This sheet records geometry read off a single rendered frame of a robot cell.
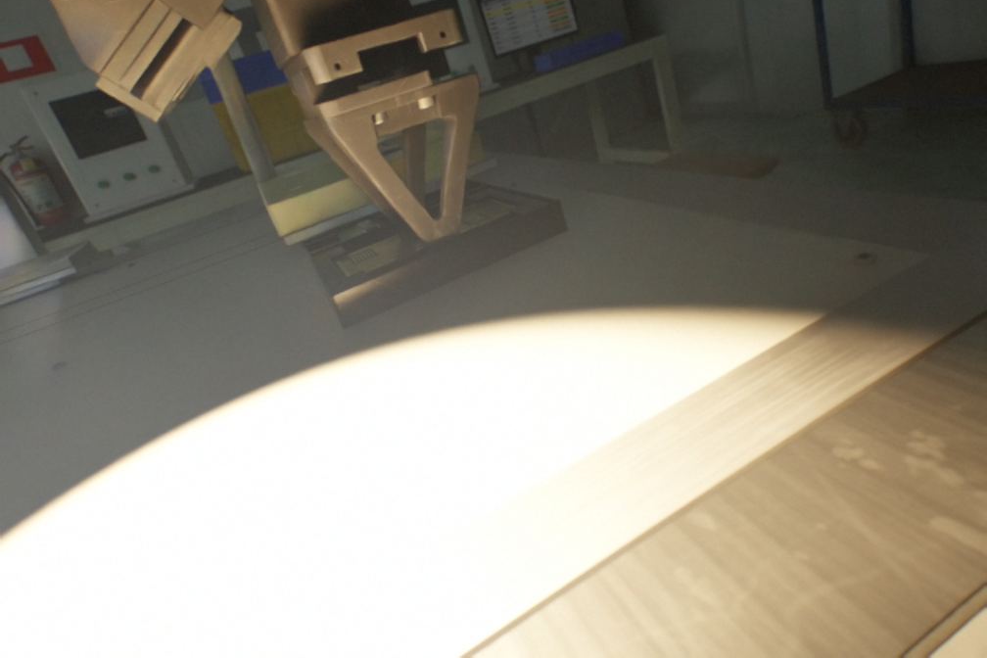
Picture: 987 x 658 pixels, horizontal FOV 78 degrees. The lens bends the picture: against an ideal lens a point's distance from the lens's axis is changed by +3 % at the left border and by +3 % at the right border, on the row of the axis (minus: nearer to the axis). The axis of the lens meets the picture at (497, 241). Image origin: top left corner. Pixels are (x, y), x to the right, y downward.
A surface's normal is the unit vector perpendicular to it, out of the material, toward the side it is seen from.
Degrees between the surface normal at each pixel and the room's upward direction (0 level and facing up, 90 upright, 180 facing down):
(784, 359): 0
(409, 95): 90
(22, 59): 90
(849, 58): 90
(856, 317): 0
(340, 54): 90
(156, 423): 0
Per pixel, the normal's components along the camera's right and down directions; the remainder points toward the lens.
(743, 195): -0.29, -0.91
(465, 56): 0.40, 0.18
